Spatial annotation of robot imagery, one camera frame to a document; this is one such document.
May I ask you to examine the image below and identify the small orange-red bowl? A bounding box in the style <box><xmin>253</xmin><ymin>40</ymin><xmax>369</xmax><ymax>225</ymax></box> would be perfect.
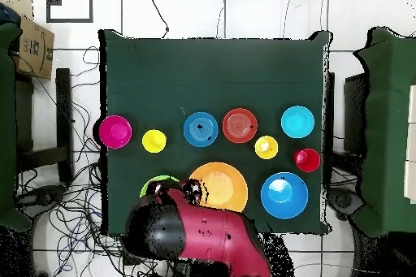
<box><xmin>222</xmin><ymin>107</ymin><xmax>258</xmax><ymax>145</ymax></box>

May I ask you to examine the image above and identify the white box stack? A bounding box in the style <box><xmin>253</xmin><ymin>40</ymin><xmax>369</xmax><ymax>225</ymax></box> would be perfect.
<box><xmin>403</xmin><ymin>84</ymin><xmax>416</xmax><ymax>205</ymax></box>

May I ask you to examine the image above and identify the large orange-yellow bowl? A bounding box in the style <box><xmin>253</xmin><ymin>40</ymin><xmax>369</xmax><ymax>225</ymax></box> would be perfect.
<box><xmin>188</xmin><ymin>162</ymin><xmax>249</xmax><ymax>214</ymax></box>

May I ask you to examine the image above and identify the large green bowl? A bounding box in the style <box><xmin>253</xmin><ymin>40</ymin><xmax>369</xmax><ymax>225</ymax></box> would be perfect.
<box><xmin>139</xmin><ymin>175</ymin><xmax>180</xmax><ymax>198</ymax></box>

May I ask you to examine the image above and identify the yellow cup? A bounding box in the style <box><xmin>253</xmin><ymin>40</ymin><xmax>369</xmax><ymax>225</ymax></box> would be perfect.
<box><xmin>141</xmin><ymin>129</ymin><xmax>167</xmax><ymax>154</ymax></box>
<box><xmin>253</xmin><ymin>135</ymin><xmax>280</xmax><ymax>160</ymax></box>

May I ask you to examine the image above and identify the large blue bowl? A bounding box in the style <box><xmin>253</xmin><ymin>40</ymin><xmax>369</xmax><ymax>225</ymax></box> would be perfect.
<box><xmin>260</xmin><ymin>171</ymin><xmax>310</xmax><ymax>220</ymax></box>

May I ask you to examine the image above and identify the small magenta bowl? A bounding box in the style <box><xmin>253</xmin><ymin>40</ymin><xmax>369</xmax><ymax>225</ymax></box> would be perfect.
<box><xmin>98</xmin><ymin>115</ymin><xmax>133</xmax><ymax>150</ymax></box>

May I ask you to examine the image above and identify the dark green tablecloth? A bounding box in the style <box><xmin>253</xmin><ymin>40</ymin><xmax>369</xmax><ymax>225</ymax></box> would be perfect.
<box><xmin>98</xmin><ymin>28</ymin><xmax>333</xmax><ymax>236</ymax></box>

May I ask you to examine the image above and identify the red cup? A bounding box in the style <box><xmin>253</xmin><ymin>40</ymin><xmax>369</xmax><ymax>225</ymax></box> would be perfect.
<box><xmin>292</xmin><ymin>148</ymin><xmax>322</xmax><ymax>173</ymax></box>

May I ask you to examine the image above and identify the small light blue bowl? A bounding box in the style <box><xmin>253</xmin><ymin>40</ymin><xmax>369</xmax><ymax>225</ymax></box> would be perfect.
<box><xmin>280</xmin><ymin>105</ymin><xmax>315</xmax><ymax>139</ymax></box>

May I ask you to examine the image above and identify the black metal stand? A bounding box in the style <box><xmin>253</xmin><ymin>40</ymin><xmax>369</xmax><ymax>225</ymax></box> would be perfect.
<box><xmin>15</xmin><ymin>67</ymin><xmax>75</xmax><ymax>184</ymax></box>

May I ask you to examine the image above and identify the green cloth-covered table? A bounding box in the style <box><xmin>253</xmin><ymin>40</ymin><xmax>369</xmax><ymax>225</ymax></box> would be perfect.
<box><xmin>0</xmin><ymin>21</ymin><xmax>33</xmax><ymax>232</ymax></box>
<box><xmin>352</xmin><ymin>26</ymin><xmax>416</xmax><ymax>238</ymax></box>

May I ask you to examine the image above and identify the cardboard box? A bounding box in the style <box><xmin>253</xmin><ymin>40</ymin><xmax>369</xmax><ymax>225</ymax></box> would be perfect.
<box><xmin>9</xmin><ymin>0</ymin><xmax>55</xmax><ymax>80</ymax></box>

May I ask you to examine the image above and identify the tangle of black cables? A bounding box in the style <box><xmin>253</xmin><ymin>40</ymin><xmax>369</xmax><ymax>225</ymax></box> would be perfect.
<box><xmin>14</xmin><ymin>45</ymin><xmax>170</xmax><ymax>277</ymax></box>

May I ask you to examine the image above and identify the black cable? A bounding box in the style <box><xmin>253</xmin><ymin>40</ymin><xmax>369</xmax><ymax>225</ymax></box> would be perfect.
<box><xmin>145</xmin><ymin>0</ymin><xmax>171</xmax><ymax>40</ymax></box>

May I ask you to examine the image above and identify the black square frame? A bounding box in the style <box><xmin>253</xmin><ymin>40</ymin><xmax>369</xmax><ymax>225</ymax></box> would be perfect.
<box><xmin>45</xmin><ymin>0</ymin><xmax>94</xmax><ymax>24</ymax></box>

